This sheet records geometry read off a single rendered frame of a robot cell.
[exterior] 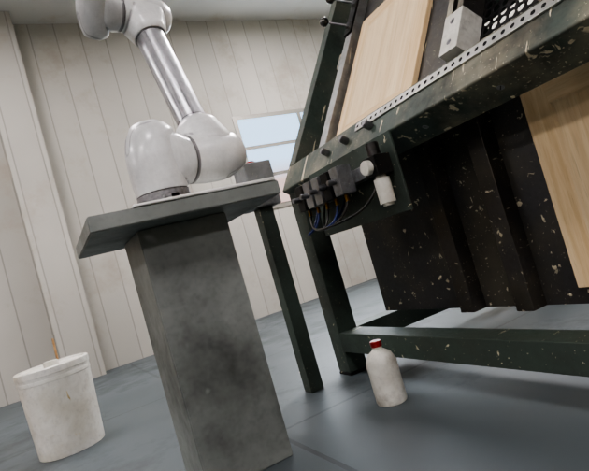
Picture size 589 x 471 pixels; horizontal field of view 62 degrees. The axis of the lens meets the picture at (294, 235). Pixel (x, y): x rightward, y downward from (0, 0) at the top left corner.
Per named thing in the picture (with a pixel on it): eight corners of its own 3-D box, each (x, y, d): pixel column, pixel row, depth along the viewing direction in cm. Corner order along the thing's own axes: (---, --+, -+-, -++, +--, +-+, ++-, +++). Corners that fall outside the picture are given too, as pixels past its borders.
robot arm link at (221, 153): (185, 195, 155) (240, 187, 169) (205, 165, 143) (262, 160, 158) (100, 15, 174) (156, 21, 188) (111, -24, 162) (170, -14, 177)
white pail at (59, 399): (35, 452, 218) (8, 351, 220) (105, 425, 232) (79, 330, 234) (34, 471, 190) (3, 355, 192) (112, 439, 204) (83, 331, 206)
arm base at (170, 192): (145, 209, 128) (138, 190, 128) (132, 224, 147) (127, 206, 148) (209, 196, 136) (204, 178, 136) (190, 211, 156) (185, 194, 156)
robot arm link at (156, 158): (126, 205, 145) (107, 134, 145) (180, 196, 157) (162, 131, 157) (149, 190, 132) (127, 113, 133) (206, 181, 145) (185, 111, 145)
